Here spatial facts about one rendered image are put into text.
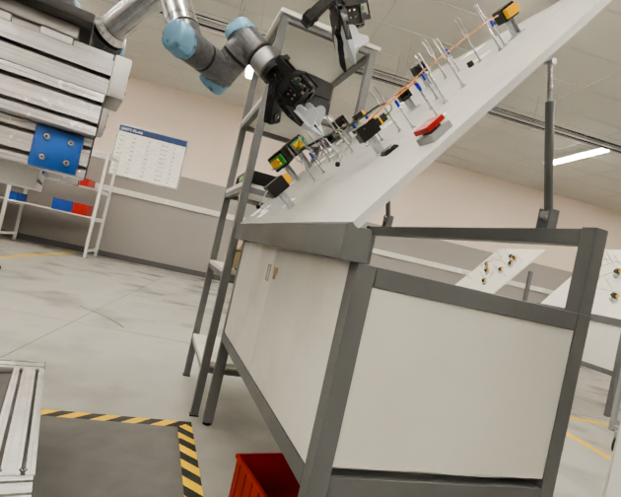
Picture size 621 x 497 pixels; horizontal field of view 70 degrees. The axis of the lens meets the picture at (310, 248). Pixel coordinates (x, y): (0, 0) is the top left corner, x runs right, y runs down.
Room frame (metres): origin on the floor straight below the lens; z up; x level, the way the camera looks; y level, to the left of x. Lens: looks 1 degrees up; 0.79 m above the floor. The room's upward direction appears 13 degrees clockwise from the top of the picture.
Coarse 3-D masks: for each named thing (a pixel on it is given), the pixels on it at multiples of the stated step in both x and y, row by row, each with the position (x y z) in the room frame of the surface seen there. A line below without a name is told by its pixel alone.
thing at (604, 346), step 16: (608, 256) 4.87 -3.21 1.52; (608, 272) 4.79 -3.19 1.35; (560, 288) 5.12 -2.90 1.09; (608, 288) 4.57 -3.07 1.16; (544, 304) 4.98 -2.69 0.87; (560, 304) 4.87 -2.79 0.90; (608, 304) 4.36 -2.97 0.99; (608, 320) 4.14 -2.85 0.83; (592, 336) 4.30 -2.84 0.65; (608, 336) 4.13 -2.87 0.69; (592, 352) 4.26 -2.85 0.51; (608, 352) 4.10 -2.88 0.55; (592, 368) 4.20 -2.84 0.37; (608, 368) 4.06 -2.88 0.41; (608, 400) 3.98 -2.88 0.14; (608, 416) 3.96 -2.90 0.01
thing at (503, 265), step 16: (496, 256) 7.29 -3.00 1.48; (512, 256) 6.64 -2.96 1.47; (528, 256) 6.49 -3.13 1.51; (480, 272) 6.86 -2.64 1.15; (496, 272) 6.76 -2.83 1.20; (512, 272) 6.40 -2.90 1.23; (528, 272) 6.35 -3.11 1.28; (480, 288) 6.64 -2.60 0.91; (496, 288) 6.30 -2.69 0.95; (528, 288) 6.32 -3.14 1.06
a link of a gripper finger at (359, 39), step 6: (342, 30) 1.05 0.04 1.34; (354, 30) 1.06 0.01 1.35; (342, 36) 1.07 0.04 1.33; (354, 36) 1.06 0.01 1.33; (360, 36) 1.06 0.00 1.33; (366, 36) 1.06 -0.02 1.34; (348, 42) 1.05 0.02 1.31; (354, 42) 1.06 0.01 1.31; (360, 42) 1.06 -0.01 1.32; (366, 42) 1.06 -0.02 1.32; (348, 48) 1.05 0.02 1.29; (354, 48) 1.05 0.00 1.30; (348, 54) 1.06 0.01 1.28; (354, 54) 1.06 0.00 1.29; (354, 60) 1.06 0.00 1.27
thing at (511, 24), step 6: (504, 6) 1.24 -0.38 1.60; (498, 12) 1.25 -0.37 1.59; (498, 18) 1.27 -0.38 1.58; (504, 18) 1.25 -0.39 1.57; (510, 18) 1.24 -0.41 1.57; (498, 24) 1.29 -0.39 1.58; (510, 24) 1.28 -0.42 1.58; (516, 24) 1.27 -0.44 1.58; (510, 30) 1.28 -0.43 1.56; (516, 30) 1.29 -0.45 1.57; (522, 30) 1.27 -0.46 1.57
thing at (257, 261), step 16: (256, 256) 1.63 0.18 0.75; (272, 256) 1.42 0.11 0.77; (240, 272) 1.86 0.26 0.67; (256, 272) 1.57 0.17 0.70; (240, 288) 1.79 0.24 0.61; (256, 288) 1.52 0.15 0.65; (240, 304) 1.72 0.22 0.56; (256, 304) 1.48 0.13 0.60; (240, 320) 1.66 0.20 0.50; (256, 320) 1.43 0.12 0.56; (240, 336) 1.60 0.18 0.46; (256, 336) 1.39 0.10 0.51; (240, 352) 1.55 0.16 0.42
